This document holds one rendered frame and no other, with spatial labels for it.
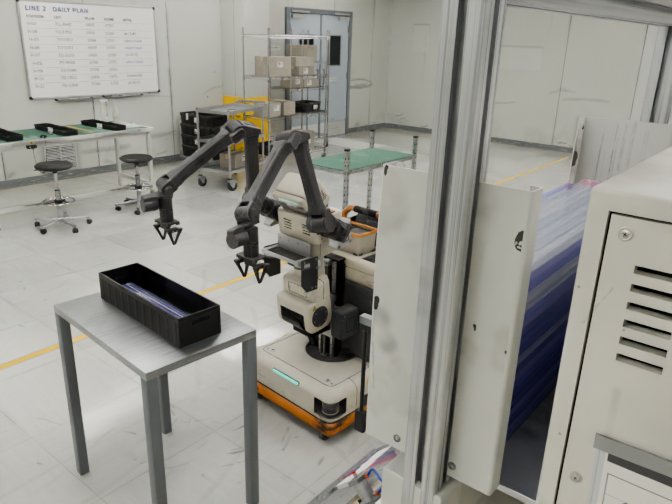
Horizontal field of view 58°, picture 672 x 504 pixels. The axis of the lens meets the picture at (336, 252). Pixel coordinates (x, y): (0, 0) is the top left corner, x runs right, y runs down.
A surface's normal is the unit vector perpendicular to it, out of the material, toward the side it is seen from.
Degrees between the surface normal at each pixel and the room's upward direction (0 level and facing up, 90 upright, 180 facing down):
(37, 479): 0
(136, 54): 90
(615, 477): 90
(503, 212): 90
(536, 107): 90
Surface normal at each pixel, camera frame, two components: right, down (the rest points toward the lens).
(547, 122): -0.63, 0.25
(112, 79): 0.77, 0.24
